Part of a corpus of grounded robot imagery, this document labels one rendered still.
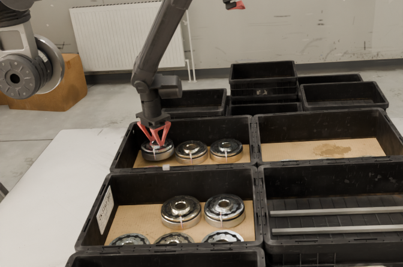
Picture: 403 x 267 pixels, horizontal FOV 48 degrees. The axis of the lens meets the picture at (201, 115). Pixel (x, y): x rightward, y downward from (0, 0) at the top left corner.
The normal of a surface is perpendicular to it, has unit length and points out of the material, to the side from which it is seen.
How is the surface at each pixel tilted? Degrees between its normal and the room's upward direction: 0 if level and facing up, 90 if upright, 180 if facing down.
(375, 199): 0
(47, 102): 92
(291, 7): 90
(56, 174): 0
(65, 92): 90
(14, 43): 90
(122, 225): 0
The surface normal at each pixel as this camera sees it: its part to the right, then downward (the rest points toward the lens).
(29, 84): -0.11, 0.44
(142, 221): -0.10, -0.90
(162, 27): -0.10, 0.82
